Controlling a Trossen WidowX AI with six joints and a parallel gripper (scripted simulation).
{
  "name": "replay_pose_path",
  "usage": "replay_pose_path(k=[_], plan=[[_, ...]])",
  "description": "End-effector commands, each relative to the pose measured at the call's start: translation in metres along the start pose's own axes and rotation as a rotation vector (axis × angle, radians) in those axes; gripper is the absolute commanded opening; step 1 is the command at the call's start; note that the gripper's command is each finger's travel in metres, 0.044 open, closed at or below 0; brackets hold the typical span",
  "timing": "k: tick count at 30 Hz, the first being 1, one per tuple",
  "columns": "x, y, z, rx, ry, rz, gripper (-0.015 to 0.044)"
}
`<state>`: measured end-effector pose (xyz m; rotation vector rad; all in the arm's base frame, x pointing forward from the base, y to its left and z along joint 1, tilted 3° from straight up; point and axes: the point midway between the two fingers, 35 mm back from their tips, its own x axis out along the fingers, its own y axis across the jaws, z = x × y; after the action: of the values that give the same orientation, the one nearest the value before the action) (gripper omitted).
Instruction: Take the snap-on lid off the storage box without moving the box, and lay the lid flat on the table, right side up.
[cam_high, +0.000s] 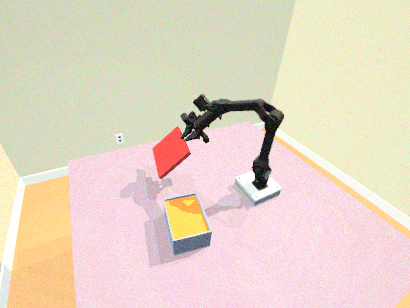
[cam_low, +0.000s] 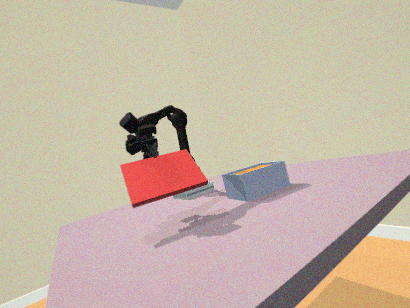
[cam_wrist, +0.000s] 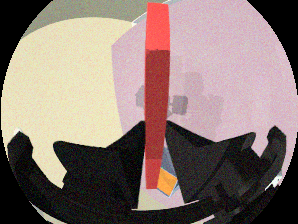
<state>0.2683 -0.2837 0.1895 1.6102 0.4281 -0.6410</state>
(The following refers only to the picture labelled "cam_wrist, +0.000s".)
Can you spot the grey open box with yellow inside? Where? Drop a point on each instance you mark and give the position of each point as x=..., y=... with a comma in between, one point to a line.
x=167, y=181

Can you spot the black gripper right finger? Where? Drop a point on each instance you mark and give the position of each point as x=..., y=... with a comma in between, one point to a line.
x=196, y=160

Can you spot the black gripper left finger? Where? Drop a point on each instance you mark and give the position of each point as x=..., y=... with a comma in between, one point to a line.
x=120, y=162

